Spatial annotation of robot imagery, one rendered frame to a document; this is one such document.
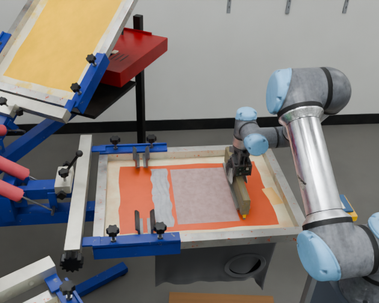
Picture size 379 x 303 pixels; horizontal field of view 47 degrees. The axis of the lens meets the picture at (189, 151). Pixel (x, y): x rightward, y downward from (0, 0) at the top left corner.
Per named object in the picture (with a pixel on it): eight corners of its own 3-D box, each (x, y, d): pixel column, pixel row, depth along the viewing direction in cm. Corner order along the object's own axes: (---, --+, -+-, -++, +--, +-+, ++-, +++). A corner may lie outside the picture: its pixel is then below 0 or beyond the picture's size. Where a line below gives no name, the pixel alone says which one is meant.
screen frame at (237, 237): (267, 149, 206) (268, 143, 204) (310, 240, 159) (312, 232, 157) (100, 156, 196) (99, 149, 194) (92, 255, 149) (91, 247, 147)
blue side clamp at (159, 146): (166, 154, 202) (166, 142, 198) (167, 160, 198) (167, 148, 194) (101, 157, 198) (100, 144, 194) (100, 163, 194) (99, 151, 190)
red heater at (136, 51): (107, 40, 300) (106, 23, 293) (167, 52, 287) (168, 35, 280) (52, 73, 254) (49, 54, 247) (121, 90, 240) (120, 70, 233)
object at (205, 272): (258, 273, 191) (270, 213, 170) (263, 290, 184) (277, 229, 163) (154, 281, 185) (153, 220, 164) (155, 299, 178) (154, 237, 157)
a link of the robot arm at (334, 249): (386, 273, 94) (326, 57, 112) (322, 282, 91) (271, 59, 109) (358, 278, 105) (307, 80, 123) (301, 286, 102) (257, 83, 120)
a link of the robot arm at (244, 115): (240, 118, 151) (233, 105, 158) (236, 143, 158) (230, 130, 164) (261, 116, 152) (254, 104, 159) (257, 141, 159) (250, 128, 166)
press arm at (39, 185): (75, 187, 172) (74, 178, 169) (74, 198, 167) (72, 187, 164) (30, 190, 170) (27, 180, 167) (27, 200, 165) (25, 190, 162)
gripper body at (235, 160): (231, 178, 167) (235, 153, 160) (227, 164, 174) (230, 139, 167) (251, 177, 168) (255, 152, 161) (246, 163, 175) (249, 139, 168)
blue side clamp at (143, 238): (178, 243, 157) (179, 229, 153) (180, 254, 153) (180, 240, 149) (94, 249, 153) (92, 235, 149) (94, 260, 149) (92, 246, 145)
